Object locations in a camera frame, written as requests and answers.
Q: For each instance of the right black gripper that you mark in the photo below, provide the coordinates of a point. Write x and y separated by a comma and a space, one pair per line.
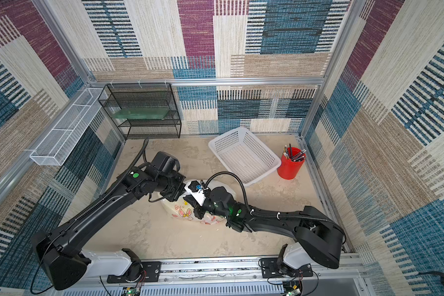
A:
201, 209

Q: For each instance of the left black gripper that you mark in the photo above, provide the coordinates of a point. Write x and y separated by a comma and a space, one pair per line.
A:
175, 197

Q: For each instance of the white plastic bag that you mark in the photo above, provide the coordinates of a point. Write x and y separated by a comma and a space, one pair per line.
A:
182, 210

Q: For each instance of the white perforated plastic basket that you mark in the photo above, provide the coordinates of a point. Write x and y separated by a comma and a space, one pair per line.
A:
245, 155

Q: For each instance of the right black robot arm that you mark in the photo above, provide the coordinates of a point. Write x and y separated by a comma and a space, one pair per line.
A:
318, 236

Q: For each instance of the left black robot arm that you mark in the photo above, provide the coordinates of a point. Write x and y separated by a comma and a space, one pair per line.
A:
59, 251

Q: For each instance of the green board on shelf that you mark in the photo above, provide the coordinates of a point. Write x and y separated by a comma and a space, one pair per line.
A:
145, 113

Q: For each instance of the red pen cup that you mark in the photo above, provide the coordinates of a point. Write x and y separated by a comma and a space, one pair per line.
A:
288, 170

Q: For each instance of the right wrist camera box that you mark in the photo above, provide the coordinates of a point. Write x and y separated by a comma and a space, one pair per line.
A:
195, 189

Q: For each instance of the black wire shelf rack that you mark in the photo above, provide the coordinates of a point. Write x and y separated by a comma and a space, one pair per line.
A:
117, 96

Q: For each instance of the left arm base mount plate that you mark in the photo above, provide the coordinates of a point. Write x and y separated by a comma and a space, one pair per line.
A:
138, 273

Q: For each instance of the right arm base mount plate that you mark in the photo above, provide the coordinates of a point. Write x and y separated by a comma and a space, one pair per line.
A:
272, 267

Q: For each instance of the white wire mesh basket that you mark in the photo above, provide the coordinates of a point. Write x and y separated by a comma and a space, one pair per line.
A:
58, 144

